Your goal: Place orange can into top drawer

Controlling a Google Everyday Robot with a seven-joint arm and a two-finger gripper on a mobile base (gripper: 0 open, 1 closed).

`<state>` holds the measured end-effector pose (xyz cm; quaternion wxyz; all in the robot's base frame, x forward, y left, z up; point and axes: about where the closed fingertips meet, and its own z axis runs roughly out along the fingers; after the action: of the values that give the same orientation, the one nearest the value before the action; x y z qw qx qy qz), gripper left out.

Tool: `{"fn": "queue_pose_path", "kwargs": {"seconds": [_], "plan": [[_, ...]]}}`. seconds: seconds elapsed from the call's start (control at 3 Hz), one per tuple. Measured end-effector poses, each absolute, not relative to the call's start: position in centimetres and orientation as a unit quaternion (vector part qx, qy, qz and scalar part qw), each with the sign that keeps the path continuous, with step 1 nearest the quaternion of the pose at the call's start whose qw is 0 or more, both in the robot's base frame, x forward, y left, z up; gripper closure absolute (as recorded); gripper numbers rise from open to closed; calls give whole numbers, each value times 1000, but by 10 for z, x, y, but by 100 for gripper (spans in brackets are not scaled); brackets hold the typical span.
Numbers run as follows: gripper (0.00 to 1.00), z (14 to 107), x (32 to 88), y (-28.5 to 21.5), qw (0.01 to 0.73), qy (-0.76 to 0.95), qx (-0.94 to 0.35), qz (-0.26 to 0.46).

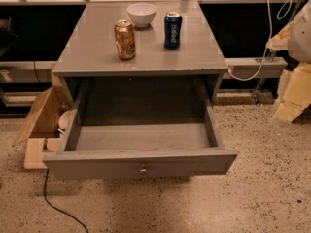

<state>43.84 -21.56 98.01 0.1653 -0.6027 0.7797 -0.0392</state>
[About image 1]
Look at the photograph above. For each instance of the white plate in box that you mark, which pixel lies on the white plate in box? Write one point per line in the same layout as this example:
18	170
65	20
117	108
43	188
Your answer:
64	119

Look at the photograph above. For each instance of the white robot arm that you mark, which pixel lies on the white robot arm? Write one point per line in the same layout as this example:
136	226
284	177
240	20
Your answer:
294	88

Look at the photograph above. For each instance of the metal stand pole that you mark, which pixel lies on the metal stand pole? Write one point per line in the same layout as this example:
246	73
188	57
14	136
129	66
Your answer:
294	37

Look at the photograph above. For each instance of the grey window ledge rail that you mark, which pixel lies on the grey window ledge rail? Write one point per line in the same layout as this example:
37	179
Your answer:
246	67

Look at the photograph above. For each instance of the cardboard box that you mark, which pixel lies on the cardboard box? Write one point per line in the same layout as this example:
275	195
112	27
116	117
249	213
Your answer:
40	130

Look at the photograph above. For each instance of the blue Pepsi can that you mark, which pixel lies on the blue Pepsi can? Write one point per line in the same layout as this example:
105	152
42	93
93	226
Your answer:
172	28

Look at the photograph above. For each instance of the round metal drawer knob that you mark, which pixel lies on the round metal drawer knob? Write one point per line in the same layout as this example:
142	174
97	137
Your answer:
143	171

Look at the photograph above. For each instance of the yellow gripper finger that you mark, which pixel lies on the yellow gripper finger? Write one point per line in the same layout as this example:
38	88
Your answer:
282	40
294	94

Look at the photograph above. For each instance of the orange soda can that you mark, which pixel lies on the orange soda can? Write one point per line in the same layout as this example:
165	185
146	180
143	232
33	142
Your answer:
125	39

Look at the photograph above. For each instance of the white ceramic bowl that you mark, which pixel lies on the white ceramic bowl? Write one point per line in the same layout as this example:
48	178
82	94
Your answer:
141	14

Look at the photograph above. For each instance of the grey open top drawer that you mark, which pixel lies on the grey open top drawer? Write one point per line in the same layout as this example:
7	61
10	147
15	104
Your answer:
124	124

